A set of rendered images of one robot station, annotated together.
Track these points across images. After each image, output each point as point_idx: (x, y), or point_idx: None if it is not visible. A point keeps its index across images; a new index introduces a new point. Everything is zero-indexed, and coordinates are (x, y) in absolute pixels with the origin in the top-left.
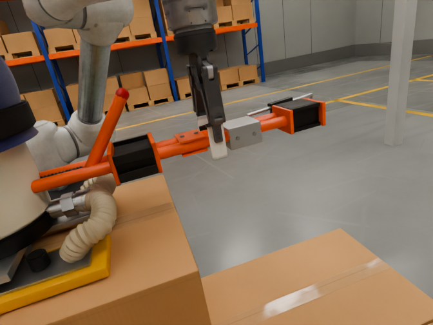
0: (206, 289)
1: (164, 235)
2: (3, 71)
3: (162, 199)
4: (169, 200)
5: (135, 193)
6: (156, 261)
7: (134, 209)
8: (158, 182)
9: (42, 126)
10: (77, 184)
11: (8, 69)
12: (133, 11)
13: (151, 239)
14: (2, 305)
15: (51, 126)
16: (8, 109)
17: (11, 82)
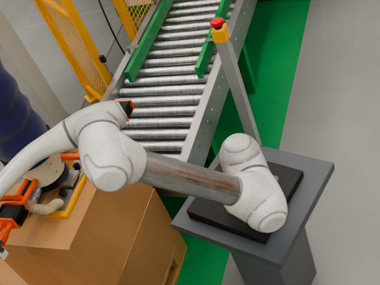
0: None
1: (12, 237)
2: (1, 154)
3: (38, 242)
4: (34, 245)
5: (59, 230)
6: (1, 231)
7: (43, 228)
8: (59, 245)
9: (223, 150)
10: (219, 205)
11: (5, 154)
12: (101, 190)
13: (14, 231)
14: None
15: (228, 158)
16: (2, 162)
17: (5, 157)
